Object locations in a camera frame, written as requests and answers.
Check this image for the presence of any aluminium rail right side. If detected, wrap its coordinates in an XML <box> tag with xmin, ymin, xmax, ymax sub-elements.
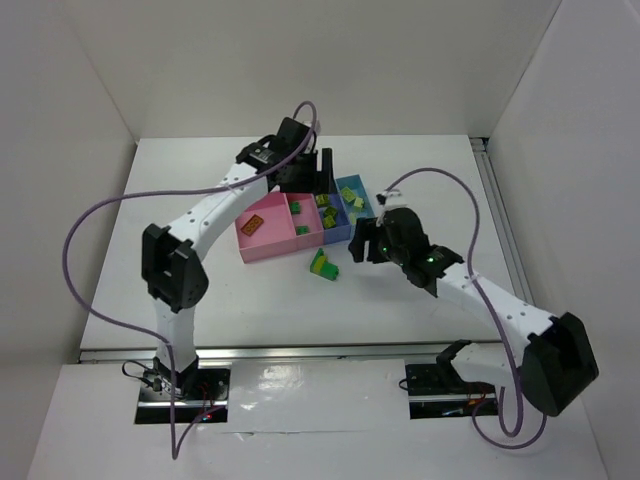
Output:
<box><xmin>469</xmin><ymin>137</ymin><xmax>533</xmax><ymax>302</ymax></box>

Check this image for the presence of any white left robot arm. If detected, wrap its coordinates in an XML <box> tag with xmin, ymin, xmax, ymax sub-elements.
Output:
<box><xmin>142</xmin><ymin>117</ymin><xmax>332</xmax><ymax>393</ymax></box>

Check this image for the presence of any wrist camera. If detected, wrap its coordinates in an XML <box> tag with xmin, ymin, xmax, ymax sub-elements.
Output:
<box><xmin>426</xmin><ymin>246</ymin><xmax>464</xmax><ymax>271</ymax></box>
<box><xmin>236</xmin><ymin>142</ymin><xmax>283</xmax><ymax>169</ymax></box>

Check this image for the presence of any green yellow lego assembly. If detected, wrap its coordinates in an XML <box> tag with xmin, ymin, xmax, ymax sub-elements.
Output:
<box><xmin>309</xmin><ymin>248</ymin><xmax>340</xmax><ymax>281</ymax></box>

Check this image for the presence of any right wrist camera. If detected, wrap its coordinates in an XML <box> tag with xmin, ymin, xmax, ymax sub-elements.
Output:
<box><xmin>426</xmin><ymin>246</ymin><xmax>464</xmax><ymax>271</ymax></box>

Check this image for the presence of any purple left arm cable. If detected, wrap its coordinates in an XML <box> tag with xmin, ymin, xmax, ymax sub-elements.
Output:
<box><xmin>62</xmin><ymin>101</ymin><xmax>321</xmax><ymax>460</ymax></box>

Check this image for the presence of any light blue bin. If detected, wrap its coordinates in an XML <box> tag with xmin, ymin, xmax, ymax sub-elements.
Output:
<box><xmin>336</xmin><ymin>174</ymin><xmax>375</xmax><ymax>233</ymax></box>

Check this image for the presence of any aluminium rail front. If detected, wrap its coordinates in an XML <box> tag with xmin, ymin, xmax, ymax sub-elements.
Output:
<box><xmin>79</xmin><ymin>339</ymin><xmax>466</xmax><ymax>366</ymax></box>

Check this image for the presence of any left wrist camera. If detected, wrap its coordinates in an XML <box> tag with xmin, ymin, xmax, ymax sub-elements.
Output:
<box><xmin>236</xmin><ymin>142</ymin><xmax>283</xmax><ymax>169</ymax></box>

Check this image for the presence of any lime lego brick long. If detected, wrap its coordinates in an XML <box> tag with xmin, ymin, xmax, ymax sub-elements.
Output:
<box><xmin>340</xmin><ymin>187</ymin><xmax>356</xmax><ymax>203</ymax></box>

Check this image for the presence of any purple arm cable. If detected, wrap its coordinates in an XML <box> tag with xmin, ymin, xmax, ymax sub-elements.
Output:
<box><xmin>62</xmin><ymin>101</ymin><xmax>321</xmax><ymax>460</ymax></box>
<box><xmin>376</xmin><ymin>168</ymin><xmax>548</xmax><ymax>448</ymax></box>

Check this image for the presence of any purple-blue bin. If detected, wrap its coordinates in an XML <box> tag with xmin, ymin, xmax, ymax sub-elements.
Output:
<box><xmin>316</xmin><ymin>193</ymin><xmax>352</xmax><ymax>245</ymax></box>

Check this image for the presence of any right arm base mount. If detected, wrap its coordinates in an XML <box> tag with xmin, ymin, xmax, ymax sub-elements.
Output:
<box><xmin>398</xmin><ymin>340</ymin><xmax>498</xmax><ymax>420</ymax></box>

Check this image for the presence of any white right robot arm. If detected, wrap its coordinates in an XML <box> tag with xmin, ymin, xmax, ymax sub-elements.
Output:
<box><xmin>348</xmin><ymin>208</ymin><xmax>599</xmax><ymax>417</ymax></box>

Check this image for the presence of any lime lego brick pair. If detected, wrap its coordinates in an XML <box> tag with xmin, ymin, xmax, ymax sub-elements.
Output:
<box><xmin>315</xmin><ymin>194</ymin><xmax>330</xmax><ymax>208</ymax></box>

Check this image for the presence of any large pink bin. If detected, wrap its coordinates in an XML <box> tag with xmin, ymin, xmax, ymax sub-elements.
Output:
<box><xmin>235</xmin><ymin>192</ymin><xmax>297</xmax><ymax>263</ymax></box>

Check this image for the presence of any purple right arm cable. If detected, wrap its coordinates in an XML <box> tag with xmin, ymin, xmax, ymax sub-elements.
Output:
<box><xmin>376</xmin><ymin>168</ymin><xmax>548</xmax><ymax>448</ymax></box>

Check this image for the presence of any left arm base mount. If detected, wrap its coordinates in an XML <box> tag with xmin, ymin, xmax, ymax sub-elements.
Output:
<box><xmin>121</xmin><ymin>360</ymin><xmax>231</xmax><ymax>425</ymax></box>

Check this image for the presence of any aluminium rail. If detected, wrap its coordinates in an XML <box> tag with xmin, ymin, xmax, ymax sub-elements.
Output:
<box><xmin>79</xmin><ymin>339</ymin><xmax>466</xmax><ymax>366</ymax></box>
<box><xmin>469</xmin><ymin>137</ymin><xmax>533</xmax><ymax>302</ymax></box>

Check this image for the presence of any brown lego plate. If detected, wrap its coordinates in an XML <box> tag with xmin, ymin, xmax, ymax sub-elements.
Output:
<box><xmin>241</xmin><ymin>214</ymin><xmax>264</xmax><ymax>236</ymax></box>

